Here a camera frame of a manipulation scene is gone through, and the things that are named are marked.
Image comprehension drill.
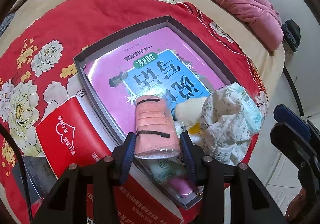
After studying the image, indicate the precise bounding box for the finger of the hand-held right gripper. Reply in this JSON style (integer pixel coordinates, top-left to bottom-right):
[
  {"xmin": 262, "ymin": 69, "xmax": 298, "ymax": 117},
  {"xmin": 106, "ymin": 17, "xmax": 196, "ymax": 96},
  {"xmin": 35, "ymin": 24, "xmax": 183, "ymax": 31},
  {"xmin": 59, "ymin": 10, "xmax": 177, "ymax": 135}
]
[
  {"xmin": 273, "ymin": 104, "xmax": 312, "ymax": 137},
  {"xmin": 270, "ymin": 123, "xmax": 304, "ymax": 154}
]

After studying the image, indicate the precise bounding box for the grey cardboard box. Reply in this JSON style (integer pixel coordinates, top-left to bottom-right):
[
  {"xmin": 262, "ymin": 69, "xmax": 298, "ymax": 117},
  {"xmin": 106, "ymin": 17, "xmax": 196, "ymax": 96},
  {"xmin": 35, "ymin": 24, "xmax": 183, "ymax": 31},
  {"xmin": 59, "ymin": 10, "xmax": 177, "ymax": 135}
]
[{"xmin": 74, "ymin": 15, "xmax": 240, "ymax": 209}]

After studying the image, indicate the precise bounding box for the pink quilt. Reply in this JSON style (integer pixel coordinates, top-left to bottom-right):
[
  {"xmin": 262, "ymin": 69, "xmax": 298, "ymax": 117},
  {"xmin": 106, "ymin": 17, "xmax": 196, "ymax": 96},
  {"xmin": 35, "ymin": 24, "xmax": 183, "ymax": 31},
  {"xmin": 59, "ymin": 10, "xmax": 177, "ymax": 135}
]
[{"xmin": 117, "ymin": 0, "xmax": 284, "ymax": 52}]

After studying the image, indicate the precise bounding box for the cream plush bear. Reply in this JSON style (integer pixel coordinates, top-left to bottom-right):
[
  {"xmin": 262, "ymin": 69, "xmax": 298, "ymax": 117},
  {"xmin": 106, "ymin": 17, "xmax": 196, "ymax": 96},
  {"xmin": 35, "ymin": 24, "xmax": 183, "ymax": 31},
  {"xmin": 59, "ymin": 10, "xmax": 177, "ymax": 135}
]
[{"xmin": 174, "ymin": 100, "xmax": 208, "ymax": 124}]

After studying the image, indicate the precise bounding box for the black cable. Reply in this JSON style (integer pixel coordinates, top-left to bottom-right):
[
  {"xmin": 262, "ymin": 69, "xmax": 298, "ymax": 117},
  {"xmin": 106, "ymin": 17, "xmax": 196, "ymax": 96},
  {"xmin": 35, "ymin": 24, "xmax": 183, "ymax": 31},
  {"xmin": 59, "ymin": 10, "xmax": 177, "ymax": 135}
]
[{"xmin": 0, "ymin": 123, "xmax": 33, "ymax": 214}]

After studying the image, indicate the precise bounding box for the black pole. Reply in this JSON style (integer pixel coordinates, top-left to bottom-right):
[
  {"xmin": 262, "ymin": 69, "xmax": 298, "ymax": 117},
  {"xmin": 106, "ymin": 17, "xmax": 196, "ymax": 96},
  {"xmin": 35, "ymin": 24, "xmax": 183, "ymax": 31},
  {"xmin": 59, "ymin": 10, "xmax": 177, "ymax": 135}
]
[{"xmin": 282, "ymin": 65, "xmax": 304, "ymax": 117}]

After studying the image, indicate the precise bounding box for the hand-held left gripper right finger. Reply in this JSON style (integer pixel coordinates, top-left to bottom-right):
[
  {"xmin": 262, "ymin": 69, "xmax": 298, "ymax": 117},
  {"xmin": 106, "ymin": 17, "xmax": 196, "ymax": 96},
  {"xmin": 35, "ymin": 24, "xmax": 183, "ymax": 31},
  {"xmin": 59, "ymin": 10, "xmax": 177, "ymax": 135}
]
[{"xmin": 179, "ymin": 132, "xmax": 287, "ymax": 224}]

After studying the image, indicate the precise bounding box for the white floral cloth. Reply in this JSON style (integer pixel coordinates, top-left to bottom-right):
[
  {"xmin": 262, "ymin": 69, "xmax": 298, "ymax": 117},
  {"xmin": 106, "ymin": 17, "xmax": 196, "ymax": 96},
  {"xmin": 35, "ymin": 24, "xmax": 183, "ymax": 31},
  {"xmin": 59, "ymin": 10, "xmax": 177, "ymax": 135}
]
[{"xmin": 199, "ymin": 83, "xmax": 253, "ymax": 166}]

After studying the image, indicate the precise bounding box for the pink book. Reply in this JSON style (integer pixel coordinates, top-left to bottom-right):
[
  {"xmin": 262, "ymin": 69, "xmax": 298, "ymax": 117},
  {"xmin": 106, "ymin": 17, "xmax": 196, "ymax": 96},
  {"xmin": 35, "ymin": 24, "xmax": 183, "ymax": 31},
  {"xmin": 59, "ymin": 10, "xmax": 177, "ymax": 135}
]
[{"xmin": 84, "ymin": 26, "xmax": 232, "ymax": 139}]

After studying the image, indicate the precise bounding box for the pink face mask pack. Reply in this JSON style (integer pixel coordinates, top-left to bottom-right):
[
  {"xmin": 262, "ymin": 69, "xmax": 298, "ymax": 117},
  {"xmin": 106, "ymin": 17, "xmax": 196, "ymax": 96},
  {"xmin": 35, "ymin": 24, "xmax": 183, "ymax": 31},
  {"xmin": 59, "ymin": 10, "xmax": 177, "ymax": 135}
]
[{"xmin": 134, "ymin": 95, "xmax": 182, "ymax": 159}]

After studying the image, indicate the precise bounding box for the person's right hand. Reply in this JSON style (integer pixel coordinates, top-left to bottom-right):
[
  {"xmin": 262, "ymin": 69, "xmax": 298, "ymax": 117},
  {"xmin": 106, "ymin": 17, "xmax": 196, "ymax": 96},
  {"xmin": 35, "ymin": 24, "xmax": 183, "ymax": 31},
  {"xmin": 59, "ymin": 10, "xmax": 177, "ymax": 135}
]
[{"xmin": 285, "ymin": 185, "xmax": 309, "ymax": 219}]

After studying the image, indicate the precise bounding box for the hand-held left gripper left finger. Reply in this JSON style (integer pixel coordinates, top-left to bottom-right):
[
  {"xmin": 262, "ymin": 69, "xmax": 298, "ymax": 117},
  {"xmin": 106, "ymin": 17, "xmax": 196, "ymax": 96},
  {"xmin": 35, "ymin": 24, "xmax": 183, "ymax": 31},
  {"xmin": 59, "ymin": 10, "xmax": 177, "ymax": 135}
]
[{"xmin": 32, "ymin": 132, "xmax": 137, "ymax": 224}]

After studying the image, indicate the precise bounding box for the black box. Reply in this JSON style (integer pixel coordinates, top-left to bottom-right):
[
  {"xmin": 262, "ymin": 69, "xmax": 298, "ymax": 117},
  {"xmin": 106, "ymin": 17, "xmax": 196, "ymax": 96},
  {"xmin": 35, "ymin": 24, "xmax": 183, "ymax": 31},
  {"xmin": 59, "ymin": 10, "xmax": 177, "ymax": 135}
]
[{"xmin": 11, "ymin": 155, "xmax": 59, "ymax": 199}]

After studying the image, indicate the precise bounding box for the pale green tissue pack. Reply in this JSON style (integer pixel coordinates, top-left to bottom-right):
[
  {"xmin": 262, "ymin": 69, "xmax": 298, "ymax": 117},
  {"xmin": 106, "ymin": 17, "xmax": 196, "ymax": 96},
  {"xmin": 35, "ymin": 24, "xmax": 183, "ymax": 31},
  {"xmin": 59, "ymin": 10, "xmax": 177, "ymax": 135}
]
[
  {"xmin": 147, "ymin": 158, "xmax": 190, "ymax": 184},
  {"xmin": 232, "ymin": 84, "xmax": 264, "ymax": 134}
]

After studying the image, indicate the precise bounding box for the red floral blanket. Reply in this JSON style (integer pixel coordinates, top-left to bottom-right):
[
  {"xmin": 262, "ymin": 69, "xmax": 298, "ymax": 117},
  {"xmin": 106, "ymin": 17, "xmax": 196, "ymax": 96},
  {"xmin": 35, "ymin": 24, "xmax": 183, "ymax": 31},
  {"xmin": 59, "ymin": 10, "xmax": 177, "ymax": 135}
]
[{"xmin": 0, "ymin": 0, "xmax": 269, "ymax": 224}]

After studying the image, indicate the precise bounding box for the yellow item in clear packet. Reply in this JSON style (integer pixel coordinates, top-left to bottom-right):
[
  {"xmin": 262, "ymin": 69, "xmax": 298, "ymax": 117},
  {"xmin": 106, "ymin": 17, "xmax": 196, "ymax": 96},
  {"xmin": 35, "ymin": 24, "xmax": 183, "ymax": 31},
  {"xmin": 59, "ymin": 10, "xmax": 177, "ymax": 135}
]
[{"xmin": 187, "ymin": 124, "xmax": 203, "ymax": 137}]

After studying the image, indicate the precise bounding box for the dark bag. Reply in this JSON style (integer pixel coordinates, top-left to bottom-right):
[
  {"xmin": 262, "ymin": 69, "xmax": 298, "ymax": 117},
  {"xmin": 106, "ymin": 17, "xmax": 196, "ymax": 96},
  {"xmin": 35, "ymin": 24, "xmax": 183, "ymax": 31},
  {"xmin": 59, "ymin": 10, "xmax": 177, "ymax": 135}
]
[{"xmin": 281, "ymin": 19, "xmax": 300, "ymax": 52}]

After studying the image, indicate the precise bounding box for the red tissue pack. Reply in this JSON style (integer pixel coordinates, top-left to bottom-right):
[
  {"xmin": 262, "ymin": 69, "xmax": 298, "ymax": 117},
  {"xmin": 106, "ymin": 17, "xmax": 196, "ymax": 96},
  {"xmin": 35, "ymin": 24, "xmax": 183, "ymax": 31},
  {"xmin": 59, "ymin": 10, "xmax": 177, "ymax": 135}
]
[{"xmin": 35, "ymin": 96, "xmax": 184, "ymax": 224}]

